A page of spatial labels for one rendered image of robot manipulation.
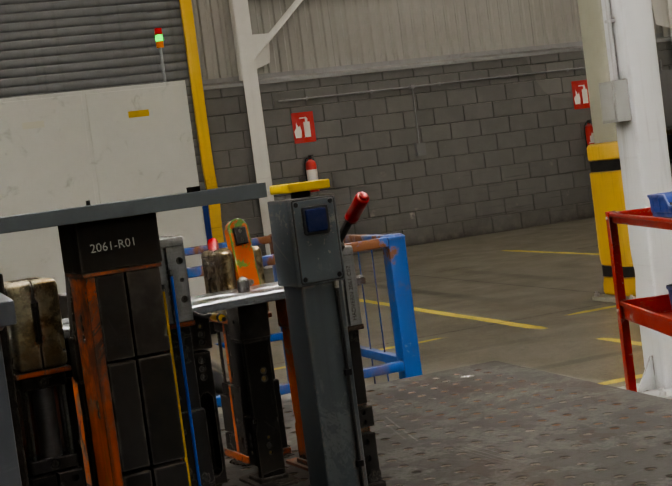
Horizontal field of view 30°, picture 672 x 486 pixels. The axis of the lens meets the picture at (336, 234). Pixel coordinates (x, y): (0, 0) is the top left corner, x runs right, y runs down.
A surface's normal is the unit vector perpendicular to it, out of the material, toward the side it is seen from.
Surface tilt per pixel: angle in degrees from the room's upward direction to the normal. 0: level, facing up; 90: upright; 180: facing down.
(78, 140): 90
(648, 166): 90
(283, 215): 90
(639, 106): 90
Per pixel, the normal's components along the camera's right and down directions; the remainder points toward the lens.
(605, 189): -0.92, 0.14
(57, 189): 0.35, 0.00
